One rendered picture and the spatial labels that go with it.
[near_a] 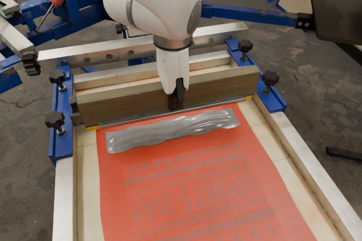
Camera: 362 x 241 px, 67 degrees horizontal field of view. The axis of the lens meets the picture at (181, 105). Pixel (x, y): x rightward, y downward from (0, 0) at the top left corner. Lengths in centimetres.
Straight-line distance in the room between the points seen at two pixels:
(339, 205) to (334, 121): 167
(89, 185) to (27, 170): 136
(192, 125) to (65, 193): 34
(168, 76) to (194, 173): 26
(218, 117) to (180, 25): 45
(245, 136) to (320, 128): 150
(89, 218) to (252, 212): 35
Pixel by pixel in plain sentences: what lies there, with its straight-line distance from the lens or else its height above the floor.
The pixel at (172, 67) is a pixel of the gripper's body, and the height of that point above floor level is 122.
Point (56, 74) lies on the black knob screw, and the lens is 81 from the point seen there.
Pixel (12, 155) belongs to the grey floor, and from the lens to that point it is 215.
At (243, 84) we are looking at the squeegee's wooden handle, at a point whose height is 111.
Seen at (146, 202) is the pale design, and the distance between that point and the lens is 64.
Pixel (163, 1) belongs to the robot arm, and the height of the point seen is 140.
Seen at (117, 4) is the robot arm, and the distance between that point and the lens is 41.
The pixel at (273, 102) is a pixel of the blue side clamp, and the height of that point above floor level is 100.
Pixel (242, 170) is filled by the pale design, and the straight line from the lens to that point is 68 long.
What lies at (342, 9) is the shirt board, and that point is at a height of 95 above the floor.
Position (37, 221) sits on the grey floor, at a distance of 182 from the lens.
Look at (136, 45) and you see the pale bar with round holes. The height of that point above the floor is 104.
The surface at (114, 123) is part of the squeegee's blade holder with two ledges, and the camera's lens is 61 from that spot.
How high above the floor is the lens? 153
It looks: 46 degrees down
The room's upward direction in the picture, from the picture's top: straight up
